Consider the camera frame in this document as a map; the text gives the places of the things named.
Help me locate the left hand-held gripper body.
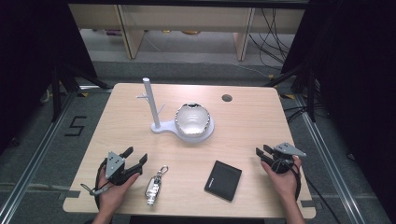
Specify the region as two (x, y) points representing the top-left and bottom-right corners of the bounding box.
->
(105, 150), (145, 187)

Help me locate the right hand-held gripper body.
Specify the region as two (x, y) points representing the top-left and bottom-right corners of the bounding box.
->
(270, 142), (307, 175)

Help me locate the person's right hand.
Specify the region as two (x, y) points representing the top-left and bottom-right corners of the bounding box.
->
(260, 155), (303, 203)

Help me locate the person's left hand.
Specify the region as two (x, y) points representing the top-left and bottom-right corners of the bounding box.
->
(97, 168), (141, 217)

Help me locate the black wallet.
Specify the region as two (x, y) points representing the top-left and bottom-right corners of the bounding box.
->
(204, 160), (243, 203)

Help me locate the white tree stand with tray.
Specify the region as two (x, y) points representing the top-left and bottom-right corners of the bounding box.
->
(135, 77), (216, 145)

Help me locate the white bowl with silver rim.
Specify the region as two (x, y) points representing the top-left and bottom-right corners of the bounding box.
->
(174, 102), (212, 138)

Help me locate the black metal stand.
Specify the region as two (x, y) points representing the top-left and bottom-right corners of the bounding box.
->
(50, 60), (114, 123)
(263, 60), (318, 123)

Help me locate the light wooden desk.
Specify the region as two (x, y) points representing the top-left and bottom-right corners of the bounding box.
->
(67, 3), (306, 62)

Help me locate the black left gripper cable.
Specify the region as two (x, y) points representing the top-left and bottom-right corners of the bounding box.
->
(93, 158), (110, 211)

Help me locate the grey cable plug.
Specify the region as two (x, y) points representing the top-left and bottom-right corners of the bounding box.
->
(79, 183), (109, 197)

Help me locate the aluminium floor rail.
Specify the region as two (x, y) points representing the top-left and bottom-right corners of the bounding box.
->
(293, 92), (363, 224)
(0, 89), (82, 224)

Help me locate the bundle of black cables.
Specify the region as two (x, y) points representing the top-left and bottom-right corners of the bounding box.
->
(247, 7), (296, 71)

